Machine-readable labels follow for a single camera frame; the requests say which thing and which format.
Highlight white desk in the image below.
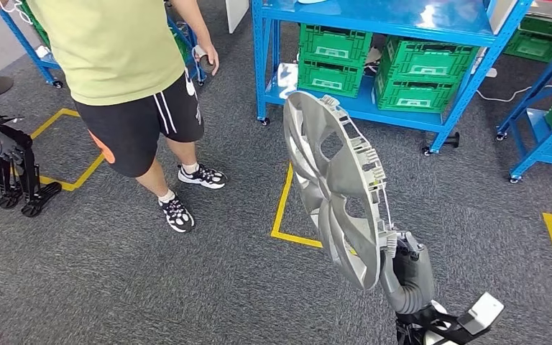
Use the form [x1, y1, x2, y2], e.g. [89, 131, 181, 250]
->
[487, 0, 520, 35]

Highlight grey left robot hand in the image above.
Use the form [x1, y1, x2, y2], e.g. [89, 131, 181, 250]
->
[0, 129, 27, 165]

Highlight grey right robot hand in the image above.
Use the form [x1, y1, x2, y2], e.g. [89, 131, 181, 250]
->
[379, 231, 436, 316]

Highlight white panel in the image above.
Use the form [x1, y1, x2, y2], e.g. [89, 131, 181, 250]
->
[224, 0, 250, 35]

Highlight black mechanical legs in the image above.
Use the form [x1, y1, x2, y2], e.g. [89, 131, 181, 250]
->
[0, 126, 63, 219]

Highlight white cable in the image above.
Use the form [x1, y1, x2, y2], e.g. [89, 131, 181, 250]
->
[476, 83, 552, 104]

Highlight grey plastic hubcap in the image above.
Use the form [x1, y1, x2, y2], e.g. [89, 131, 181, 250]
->
[282, 90, 398, 291]

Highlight person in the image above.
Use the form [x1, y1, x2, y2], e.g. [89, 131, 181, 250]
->
[0, 0, 228, 234]

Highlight blue metal shelf rack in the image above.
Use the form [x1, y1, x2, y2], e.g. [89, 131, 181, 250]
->
[494, 28, 552, 185]
[251, 0, 534, 157]
[0, 0, 206, 90]

